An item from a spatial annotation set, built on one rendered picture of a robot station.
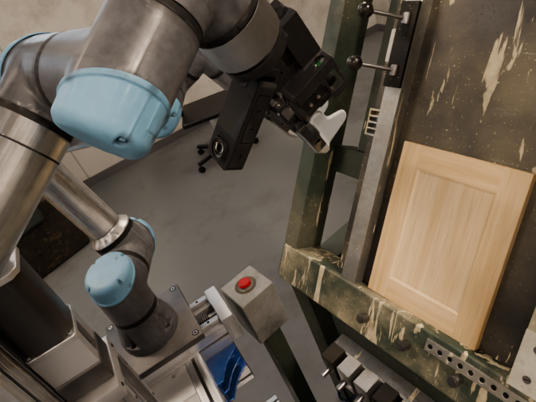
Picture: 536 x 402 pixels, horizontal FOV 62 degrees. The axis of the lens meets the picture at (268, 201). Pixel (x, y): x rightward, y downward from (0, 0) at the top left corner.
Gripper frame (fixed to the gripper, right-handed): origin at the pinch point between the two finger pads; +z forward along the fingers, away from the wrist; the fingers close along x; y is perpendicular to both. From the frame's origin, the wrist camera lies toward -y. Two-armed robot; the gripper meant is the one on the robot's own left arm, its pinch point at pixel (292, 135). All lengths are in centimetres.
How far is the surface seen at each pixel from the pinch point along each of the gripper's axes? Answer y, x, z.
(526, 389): -13, -56, 40
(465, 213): 9.1, -28.7, 30.7
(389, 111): 20.0, -2.4, 17.8
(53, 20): -26, 347, -21
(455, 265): -1.3, -31.4, 36.5
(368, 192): 0.9, -4.2, 27.8
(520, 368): -11, -54, 39
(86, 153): -112, 346, 61
